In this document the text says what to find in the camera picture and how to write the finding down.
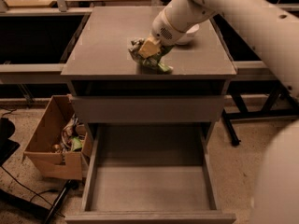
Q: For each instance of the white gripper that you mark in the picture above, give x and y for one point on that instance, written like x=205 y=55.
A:
x=163 y=31

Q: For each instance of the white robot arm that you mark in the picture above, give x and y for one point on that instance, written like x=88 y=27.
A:
x=273 y=34

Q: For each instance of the open grey middle drawer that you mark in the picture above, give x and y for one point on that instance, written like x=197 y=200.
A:
x=150 y=174

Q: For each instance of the brown cardboard box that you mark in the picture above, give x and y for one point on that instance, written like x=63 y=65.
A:
x=45 y=147

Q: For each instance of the white ceramic bowl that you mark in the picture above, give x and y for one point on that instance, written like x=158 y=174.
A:
x=189 y=36

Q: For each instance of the closed grey top drawer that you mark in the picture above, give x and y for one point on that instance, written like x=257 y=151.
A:
x=147 y=109

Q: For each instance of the green jalapeno chip bag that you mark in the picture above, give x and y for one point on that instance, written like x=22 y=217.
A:
x=153 y=62

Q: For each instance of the black table leg frame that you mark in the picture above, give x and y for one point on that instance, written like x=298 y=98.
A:
x=278 y=103

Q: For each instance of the green wrapper in box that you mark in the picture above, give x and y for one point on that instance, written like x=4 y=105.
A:
x=75 y=144

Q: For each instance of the grey drawer cabinet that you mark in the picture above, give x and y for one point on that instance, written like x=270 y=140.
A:
x=100 y=64

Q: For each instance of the black chair base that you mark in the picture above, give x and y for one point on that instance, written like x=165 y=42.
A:
x=7 y=146

